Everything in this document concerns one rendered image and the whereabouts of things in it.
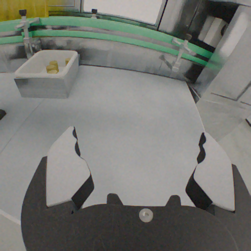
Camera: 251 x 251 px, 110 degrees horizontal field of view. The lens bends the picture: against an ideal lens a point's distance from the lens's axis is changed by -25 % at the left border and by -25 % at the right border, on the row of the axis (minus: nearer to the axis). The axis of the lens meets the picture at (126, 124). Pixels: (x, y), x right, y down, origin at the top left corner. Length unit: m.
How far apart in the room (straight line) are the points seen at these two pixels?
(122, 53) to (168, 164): 0.52
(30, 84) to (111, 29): 0.40
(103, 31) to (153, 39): 0.24
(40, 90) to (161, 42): 0.57
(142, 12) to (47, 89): 0.63
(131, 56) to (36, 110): 0.48
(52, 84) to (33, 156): 0.22
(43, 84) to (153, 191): 0.43
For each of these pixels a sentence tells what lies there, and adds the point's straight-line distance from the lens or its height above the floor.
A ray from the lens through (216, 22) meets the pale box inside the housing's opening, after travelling 1.01.
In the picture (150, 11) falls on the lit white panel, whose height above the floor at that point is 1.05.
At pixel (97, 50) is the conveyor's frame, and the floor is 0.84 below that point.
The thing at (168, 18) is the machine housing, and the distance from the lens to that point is 0.87.
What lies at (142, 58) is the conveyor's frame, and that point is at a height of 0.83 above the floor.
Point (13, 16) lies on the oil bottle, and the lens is 0.77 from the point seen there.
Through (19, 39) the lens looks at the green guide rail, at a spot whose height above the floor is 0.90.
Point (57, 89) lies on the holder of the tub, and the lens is 0.42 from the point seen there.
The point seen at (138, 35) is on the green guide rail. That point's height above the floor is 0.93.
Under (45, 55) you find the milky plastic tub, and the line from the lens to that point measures 0.62.
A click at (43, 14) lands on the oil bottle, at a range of 0.69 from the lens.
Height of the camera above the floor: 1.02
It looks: 49 degrees down
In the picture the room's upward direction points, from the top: 18 degrees clockwise
